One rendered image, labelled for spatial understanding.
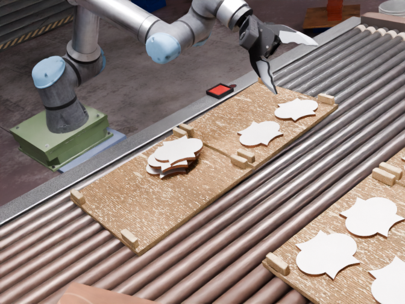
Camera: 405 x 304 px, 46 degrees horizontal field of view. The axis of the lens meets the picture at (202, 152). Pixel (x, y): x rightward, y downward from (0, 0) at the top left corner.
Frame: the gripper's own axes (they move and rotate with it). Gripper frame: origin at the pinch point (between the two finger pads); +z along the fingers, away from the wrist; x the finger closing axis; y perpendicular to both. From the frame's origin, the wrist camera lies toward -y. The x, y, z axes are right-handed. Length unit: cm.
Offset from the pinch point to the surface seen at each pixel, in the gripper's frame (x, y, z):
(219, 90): 38, 53, -27
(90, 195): 64, -9, -21
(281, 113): 22.6, 37.9, -1.5
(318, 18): 36, 351, -77
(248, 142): 30.8, 21.1, -1.1
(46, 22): 246, 344, -342
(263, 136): 27.7, 24.5, 0.7
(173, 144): 42.7, 8.6, -15.8
